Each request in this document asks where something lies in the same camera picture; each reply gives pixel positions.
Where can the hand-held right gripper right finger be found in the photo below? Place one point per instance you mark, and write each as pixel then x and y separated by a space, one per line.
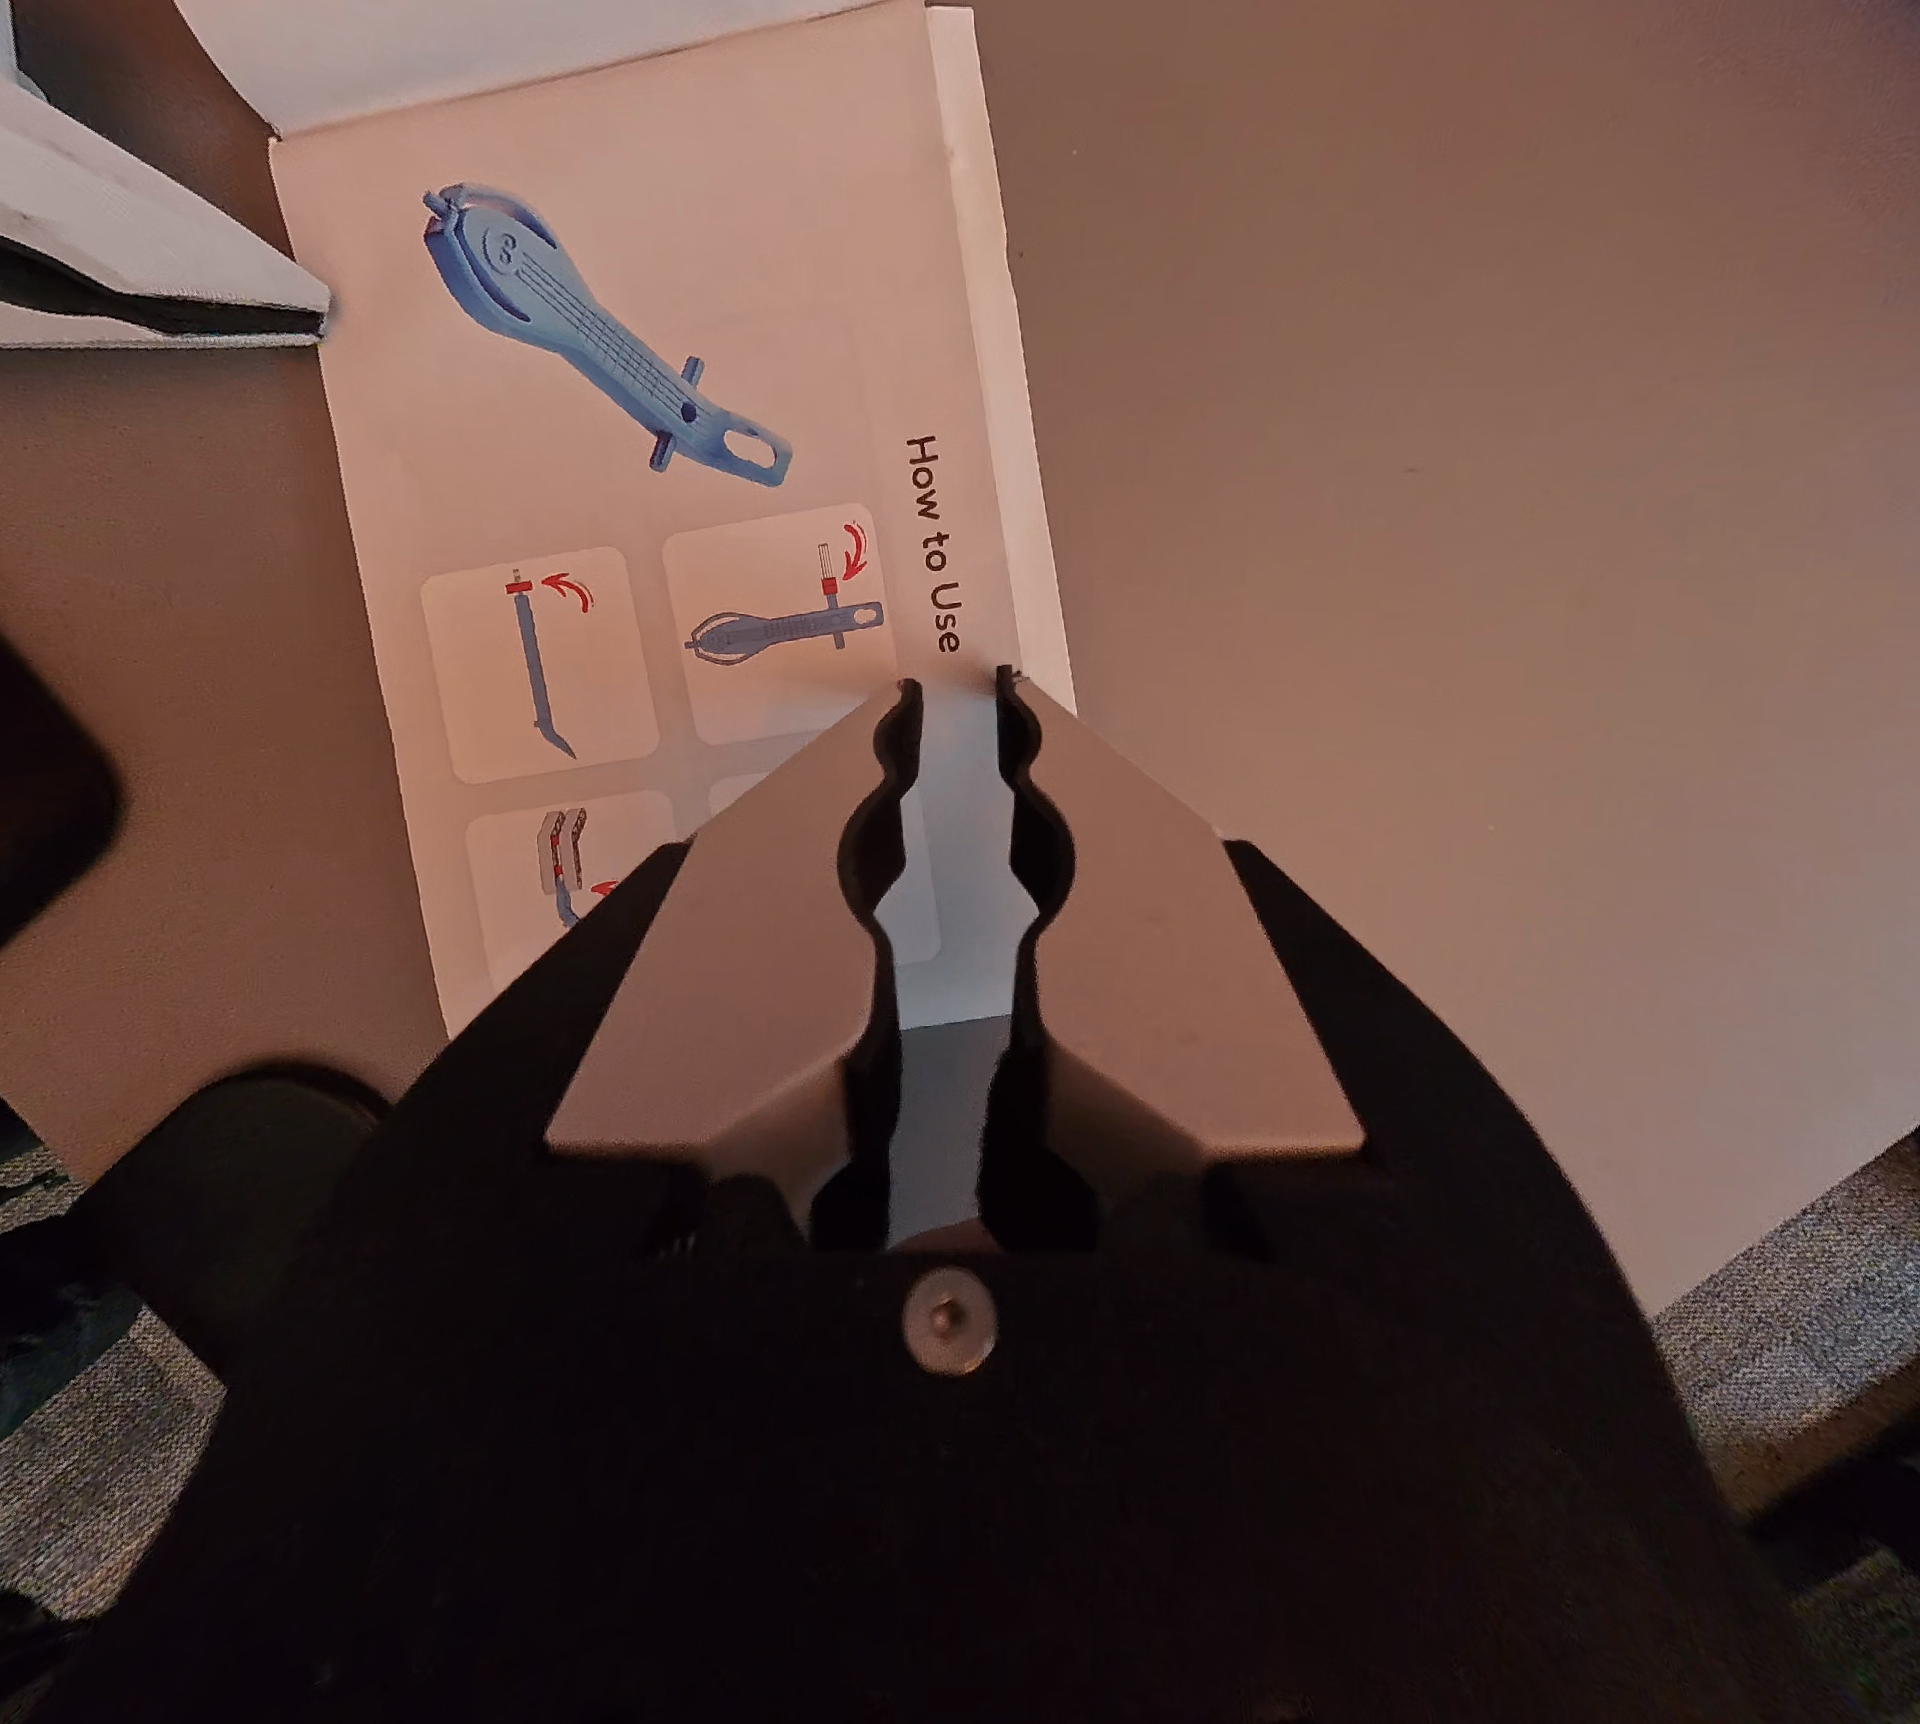
pixel 1184 989

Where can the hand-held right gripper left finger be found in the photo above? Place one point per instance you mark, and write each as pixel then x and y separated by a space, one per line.
pixel 719 989

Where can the white instruction booklet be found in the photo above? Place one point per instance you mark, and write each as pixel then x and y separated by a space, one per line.
pixel 674 254

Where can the black perforated chair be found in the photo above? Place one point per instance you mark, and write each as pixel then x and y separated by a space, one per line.
pixel 45 795

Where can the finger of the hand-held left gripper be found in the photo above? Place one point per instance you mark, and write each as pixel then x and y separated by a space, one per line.
pixel 120 211
pixel 76 331

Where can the black chair armrest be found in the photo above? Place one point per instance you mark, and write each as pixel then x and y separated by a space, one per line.
pixel 224 1185

